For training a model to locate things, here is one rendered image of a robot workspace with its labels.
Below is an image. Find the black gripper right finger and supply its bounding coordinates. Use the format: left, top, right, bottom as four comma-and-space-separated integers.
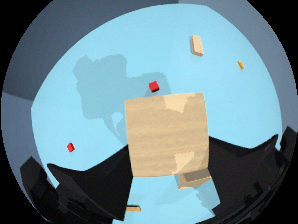
208, 135, 278, 206

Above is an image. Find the small red block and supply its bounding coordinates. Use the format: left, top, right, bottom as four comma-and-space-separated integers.
148, 80, 160, 93

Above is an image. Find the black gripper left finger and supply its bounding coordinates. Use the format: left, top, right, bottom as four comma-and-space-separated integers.
47, 145, 133, 221

